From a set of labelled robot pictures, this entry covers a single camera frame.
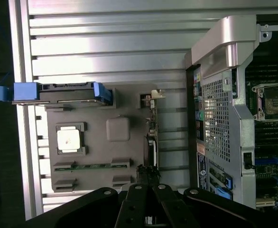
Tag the grey plastic parts rack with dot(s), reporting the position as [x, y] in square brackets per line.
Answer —
[98, 152]

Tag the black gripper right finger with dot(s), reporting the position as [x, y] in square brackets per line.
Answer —
[215, 209]

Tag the green motherboard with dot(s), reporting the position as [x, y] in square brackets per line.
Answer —
[271, 171]

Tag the silver CPU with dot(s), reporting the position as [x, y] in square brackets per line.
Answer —
[69, 137]

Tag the green RAM stick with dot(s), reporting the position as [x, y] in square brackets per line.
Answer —
[92, 167]

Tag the CPU socket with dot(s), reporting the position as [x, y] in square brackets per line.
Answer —
[271, 102]

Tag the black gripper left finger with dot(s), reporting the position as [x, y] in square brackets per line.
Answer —
[89, 206]

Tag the open black PC case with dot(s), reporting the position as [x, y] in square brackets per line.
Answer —
[219, 123]

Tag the hard disk in blue carrier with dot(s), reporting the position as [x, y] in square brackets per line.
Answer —
[65, 93]

